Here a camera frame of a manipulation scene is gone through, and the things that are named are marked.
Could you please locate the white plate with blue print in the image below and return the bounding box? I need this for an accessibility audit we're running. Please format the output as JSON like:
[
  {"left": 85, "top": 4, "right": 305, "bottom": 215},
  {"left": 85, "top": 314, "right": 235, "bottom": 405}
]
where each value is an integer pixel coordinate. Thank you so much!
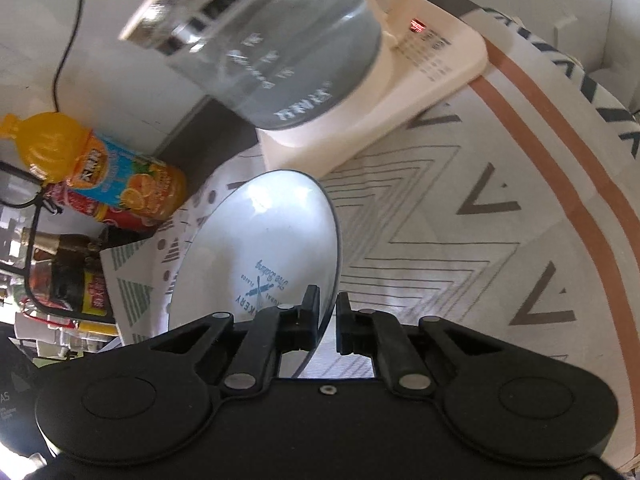
[{"left": 167, "top": 170, "right": 342, "bottom": 380}]

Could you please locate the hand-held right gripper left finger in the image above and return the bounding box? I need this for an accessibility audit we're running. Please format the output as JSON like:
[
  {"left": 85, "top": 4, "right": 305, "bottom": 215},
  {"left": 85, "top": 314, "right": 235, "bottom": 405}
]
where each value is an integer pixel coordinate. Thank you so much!
[{"left": 149, "top": 285, "right": 322, "bottom": 393}]

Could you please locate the black power cable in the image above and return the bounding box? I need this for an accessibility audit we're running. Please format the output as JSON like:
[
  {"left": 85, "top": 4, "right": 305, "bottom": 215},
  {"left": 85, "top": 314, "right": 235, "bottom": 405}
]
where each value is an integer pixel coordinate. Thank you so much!
[{"left": 52, "top": 0, "right": 87, "bottom": 113}]

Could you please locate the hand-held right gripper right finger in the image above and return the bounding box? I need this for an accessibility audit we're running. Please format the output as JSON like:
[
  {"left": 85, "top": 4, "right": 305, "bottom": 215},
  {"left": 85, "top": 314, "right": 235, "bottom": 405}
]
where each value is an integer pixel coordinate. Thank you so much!
[{"left": 336, "top": 291, "right": 502, "bottom": 393}]

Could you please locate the orange juice bottle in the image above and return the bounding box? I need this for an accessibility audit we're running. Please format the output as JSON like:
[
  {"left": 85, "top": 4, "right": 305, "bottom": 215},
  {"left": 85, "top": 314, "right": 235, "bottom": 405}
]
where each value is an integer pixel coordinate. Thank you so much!
[{"left": 0, "top": 112, "right": 188, "bottom": 223}]

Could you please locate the black metal spice rack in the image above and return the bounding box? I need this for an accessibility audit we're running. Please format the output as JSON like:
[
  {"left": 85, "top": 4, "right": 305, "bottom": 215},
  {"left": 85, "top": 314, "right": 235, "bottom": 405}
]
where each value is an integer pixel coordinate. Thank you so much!
[{"left": 0, "top": 160, "right": 121, "bottom": 321}]

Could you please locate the cream kettle base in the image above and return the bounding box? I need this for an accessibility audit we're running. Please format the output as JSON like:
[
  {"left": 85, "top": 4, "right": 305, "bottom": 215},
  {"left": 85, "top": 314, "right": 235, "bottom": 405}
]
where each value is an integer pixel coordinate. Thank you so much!
[{"left": 257, "top": 0, "right": 489, "bottom": 179}]

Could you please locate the red drink can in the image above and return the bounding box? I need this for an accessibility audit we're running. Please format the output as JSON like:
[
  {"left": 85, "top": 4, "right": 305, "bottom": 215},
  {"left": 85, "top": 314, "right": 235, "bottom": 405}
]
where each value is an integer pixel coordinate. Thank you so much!
[
  {"left": 97, "top": 202, "right": 168, "bottom": 234},
  {"left": 44, "top": 182, "right": 108, "bottom": 221}
]

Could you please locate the patterned fringed table cloth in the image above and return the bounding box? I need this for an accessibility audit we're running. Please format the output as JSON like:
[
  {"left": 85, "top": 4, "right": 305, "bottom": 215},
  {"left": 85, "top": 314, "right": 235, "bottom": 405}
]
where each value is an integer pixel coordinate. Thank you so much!
[{"left": 100, "top": 7, "right": 640, "bottom": 480}]

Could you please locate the glass electric kettle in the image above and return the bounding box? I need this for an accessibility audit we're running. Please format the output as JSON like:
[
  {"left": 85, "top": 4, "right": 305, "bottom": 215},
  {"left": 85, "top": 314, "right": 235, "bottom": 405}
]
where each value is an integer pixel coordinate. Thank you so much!
[{"left": 119, "top": 0, "right": 432, "bottom": 132}]

